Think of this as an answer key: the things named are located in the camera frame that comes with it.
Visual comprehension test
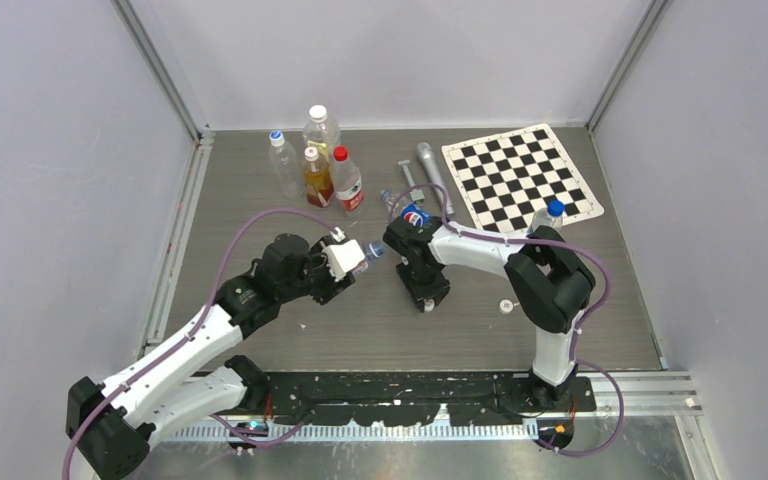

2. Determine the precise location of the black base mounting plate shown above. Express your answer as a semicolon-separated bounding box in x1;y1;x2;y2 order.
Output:
231;371;597;427

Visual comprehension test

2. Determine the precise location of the blue white cap bottle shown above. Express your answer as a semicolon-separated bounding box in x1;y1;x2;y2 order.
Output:
269;130;305;199

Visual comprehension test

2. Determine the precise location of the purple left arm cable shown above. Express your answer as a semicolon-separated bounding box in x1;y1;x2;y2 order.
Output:
60;207;346;480

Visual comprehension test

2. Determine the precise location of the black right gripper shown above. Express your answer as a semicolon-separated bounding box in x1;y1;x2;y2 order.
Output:
396;259;450;312

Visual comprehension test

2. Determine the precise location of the black white chessboard mat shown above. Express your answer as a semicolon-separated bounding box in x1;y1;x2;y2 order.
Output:
441;124;605;233

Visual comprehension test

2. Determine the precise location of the red cap clear bottle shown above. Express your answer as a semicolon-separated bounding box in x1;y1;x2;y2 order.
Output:
332;145;365;215

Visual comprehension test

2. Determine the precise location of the amber liquid bottle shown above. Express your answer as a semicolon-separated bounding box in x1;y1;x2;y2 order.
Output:
303;147;334;208

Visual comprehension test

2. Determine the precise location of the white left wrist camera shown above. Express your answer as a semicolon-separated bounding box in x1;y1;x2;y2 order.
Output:
323;227;365;281

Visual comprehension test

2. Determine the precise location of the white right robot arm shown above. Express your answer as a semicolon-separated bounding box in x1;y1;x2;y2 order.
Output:
383;217;596;411

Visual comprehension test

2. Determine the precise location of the blue bottle cap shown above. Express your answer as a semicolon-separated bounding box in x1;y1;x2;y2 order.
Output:
546;199;565;218

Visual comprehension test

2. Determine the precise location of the tall white cap bottle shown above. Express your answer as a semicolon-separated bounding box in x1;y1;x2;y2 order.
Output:
303;104;341;160

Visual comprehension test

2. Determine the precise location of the blue label clear bottle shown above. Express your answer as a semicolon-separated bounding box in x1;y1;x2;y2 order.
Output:
526;206;563;236

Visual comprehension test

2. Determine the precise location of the silver microphone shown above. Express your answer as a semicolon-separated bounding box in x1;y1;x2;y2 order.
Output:
416;142;455;217

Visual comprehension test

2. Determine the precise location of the clear bottle pink label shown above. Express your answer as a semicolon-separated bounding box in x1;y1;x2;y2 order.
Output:
352;240;385;275

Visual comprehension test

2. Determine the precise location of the Pepsi label clear bottle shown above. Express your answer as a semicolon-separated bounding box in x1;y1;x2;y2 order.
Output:
381;189;431;227

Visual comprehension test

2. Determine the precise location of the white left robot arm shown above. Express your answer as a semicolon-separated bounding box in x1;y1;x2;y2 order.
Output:
66;233;365;479

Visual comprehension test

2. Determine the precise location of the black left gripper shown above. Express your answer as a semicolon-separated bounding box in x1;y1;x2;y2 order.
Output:
278;238;354;304

